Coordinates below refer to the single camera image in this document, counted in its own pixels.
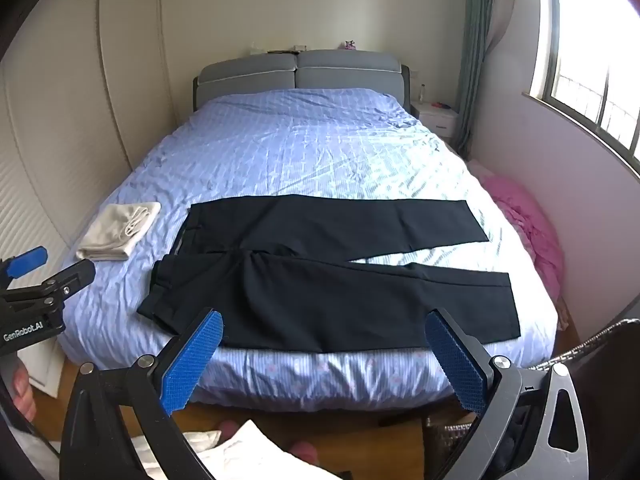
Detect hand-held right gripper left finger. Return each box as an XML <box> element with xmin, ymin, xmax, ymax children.
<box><xmin>59</xmin><ymin>307</ymin><xmax>224</xmax><ymax>480</ymax></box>

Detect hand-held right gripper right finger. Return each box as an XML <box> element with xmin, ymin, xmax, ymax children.
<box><xmin>424</xmin><ymin>308</ymin><xmax>592</xmax><ymax>480</ymax></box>

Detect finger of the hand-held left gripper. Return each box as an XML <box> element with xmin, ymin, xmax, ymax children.
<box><xmin>0</xmin><ymin>246</ymin><xmax>49</xmax><ymax>282</ymax></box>
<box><xmin>0</xmin><ymin>259</ymin><xmax>96</xmax><ymax>312</ymax></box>

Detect black pants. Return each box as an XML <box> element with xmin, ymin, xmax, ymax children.
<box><xmin>137</xmin><ymin>195</ymin><xmax>521</xmax><ymax>356</ymax></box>

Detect person's left hand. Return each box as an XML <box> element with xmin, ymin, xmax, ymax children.
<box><xmin>9</xmin><ymin>355</ymin><xmax>39</xmax><ymax>423</ymax></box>

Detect beige folded cloth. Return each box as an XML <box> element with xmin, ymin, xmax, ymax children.
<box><xmin>76</xmin><ymin>201</ymin><xmax>162</xmax><ymax>262</ymax></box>

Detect white cloth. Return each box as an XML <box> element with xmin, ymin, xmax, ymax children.
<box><xmin>125</xmin><ymin>420</ymin><xmax>346</xmax><ymax>480</ymax></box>

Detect pink blanket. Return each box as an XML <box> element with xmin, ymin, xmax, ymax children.
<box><xmin>477</xmin><ymin>170</ymin><xmax>566</xmax><ymax>303</ymax></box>

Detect blue striped bed sheet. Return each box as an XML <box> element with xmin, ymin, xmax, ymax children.
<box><xmin>56</xmin><ymin>87</ymin><xmax>560</xmax><ymax>413</ymax></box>

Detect white nightstand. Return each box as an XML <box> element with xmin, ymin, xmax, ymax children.
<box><xmin>411</xmin><ymin>100</ymin><xmax>460</xmax><ymax>138</ymax></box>

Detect green curtain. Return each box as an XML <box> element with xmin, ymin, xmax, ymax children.
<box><xmin>457</xmin><ymin>0</ymin><xmax>497</xmax><ymax>159</ymax></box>

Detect window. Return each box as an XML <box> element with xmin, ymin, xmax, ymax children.
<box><xmin>529</xmin><ymin>0</ymin><xmax>640</xmax><ymax>167</ymax></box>

